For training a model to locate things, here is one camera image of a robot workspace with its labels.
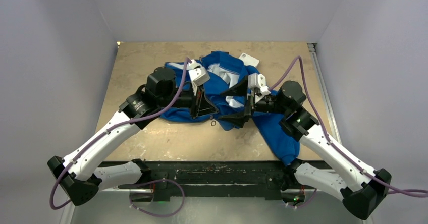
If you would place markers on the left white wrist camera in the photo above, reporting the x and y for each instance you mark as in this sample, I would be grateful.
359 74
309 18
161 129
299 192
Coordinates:
197 73

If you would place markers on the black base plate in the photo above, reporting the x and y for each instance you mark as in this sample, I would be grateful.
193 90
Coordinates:
264 179

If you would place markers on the white small box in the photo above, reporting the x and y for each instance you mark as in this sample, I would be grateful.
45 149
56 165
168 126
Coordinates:
249 60

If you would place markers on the right side aluminium rail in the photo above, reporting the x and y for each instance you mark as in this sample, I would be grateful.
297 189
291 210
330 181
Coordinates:
326 99

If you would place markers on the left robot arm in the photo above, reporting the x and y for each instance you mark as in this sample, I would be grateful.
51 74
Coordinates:
80 174

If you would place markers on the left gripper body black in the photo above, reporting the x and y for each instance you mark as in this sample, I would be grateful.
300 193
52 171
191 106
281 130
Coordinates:
184 100

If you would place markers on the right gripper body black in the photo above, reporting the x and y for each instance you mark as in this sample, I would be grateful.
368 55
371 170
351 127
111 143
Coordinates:
268 104

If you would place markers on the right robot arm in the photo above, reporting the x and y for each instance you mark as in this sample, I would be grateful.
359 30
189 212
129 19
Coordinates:
359 186

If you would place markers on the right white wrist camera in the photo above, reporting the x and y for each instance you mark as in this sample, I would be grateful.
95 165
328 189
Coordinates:
257 84

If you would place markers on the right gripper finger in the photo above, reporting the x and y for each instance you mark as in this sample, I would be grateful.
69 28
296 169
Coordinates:
237 119
238 90

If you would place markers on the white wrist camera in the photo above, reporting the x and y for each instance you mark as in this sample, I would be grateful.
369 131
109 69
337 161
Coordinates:
197 73
257 84

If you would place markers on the aluminium frame rail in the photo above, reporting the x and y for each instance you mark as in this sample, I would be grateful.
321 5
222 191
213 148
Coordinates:
333 189

